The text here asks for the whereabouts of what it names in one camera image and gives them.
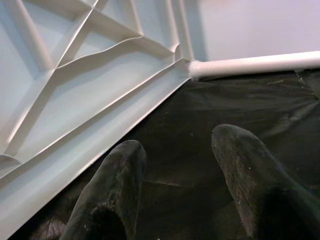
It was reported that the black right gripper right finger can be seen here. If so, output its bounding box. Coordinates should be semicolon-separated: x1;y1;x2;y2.
210;123;320;240

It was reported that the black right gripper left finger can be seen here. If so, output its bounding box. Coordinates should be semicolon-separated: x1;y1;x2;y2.
58;139;148;240

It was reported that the white plastic table top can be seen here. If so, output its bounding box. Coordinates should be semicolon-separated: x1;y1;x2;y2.
0;0;210;240

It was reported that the white plastic table leg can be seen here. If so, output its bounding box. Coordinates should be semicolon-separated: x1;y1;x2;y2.
187;49;320;82

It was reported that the white wall panel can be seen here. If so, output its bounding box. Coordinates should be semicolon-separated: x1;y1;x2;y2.
197;0;320;63

